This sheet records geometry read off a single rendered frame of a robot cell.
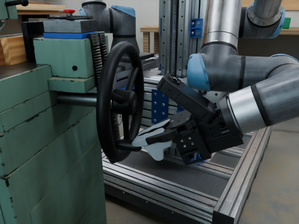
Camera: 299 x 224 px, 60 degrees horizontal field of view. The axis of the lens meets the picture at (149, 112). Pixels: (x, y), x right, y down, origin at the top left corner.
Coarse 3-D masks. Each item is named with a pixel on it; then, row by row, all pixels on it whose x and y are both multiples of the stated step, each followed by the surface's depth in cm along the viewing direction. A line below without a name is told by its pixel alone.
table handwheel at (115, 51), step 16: (112, 48) 55; (128, 48) 59; (112, 64) 51; (112, 80) 51; (64, 96) 65; (80, 96) 64; (96, 96) 64; (112, 96) 53; (128, 96) 61; (96, 112) 51; (128, 112) 62; (128, 128) 66; (112, 144) 54; (112, 160) 59
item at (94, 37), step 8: (96, 32) 61; (104, 32) 64; (96, 40) 61; (104, 40) 65; (96, 48) 61; (104, 48) 65; (96, 56) 62; (104, 56) 66; (96, 64) 63; (96, 72) 63; (96, 80) 64; (112, 88) 70; (112, 112) 72; (112, 120) 73; (112, 128) 75
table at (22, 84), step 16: (16, 64) 62; (32, 64) 62; (48, 64) 62; (0, 80) 48; (16, 80) 52; (32, 80) 56; (48, 80) 61; (64, 80) 60; (80, 80) 60; (0, 96) 48; (16, 96) 52; (32, 96) 57; (0, 112) 48
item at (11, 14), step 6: (0, 0) 60; (6, 0) 62; (12, 0) 64; (0, 6) 60; (12, 6) 64; (0, 12) 61; (6, 12) 62; (12, 12) 64; (0, 18) 61; (6, 18) 62; (12, 18) 64
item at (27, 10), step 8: (16, 8) 287; (24, 8) 298; (32, 8) 311; (40, 8) 324; (48, 8) 338; (56, 8) 353; (64, 8) 370; (24, 16) 367; (32, 16) 364; (40, 16) 360; (48, 16) 361
